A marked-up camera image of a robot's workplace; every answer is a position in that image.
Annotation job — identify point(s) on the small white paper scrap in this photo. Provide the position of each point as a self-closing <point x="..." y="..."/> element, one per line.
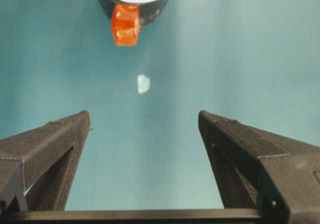
<point x="143" y="84"/>

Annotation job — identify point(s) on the blue-green table cloth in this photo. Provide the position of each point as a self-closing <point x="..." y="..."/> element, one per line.
<point x="160" y="59"/>

